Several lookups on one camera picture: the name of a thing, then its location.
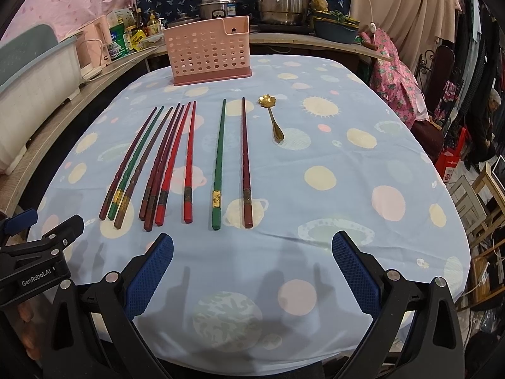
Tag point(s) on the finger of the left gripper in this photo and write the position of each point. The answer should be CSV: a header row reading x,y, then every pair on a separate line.
x,y
20,222

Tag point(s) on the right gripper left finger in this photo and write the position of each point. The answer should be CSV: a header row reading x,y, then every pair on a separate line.
x,y
121,296

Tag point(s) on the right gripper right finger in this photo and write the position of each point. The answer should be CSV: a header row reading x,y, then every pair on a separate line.
x,y
383,295

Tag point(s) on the green chopstick group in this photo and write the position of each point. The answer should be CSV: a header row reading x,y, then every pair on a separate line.
x,y
121,189

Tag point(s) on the dark maroon chopstick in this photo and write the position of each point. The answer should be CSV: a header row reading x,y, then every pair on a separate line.
x,y
118,175
150,183

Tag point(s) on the dark red chopstick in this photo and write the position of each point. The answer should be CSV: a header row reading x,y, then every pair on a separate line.
x,y
152,203

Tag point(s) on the green chopstick single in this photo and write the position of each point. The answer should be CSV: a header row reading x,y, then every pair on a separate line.
x,y
217,184

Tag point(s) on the maroon chopstick single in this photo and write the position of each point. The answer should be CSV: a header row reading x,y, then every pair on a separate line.
x,y
246,181

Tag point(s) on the gold flower spoon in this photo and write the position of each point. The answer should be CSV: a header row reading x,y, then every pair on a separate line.
x,y
268,102

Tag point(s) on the brown chopstick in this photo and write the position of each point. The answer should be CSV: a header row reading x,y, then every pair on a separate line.
x,y
121,213

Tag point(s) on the person's left hand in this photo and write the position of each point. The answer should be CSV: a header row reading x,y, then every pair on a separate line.
x,y
31,334

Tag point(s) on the white dish drainer bin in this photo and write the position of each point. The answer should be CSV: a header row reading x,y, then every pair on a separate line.
x,y
38,73

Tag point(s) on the blue planet pattern tablecloth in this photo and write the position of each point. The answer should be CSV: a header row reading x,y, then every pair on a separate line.
x,y
271,298

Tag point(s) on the pink electric kettle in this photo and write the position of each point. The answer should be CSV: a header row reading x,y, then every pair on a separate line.
x,y
93,40

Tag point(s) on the green tin can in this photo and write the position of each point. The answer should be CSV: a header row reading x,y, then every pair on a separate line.
x,y
117,48

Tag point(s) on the pink floral hanging garment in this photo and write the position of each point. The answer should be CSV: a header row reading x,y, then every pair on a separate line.
x,y
394,82

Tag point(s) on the yellow soap bottle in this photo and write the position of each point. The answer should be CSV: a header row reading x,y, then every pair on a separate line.
x,y
153,25

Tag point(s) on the small steel lidded pot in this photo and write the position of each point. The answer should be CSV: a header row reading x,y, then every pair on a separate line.
x,y
183,20

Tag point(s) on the pink perforated utensil holder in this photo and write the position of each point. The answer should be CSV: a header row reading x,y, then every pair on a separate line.
x,y
210,50

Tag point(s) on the blue bowl stack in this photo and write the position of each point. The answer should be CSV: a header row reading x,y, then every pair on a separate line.
x,y
334,27

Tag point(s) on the beige curtain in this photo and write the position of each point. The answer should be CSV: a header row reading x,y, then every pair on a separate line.
x,y
414,26

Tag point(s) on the steel rice cooker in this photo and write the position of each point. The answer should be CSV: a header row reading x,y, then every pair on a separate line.
x,y
210,9

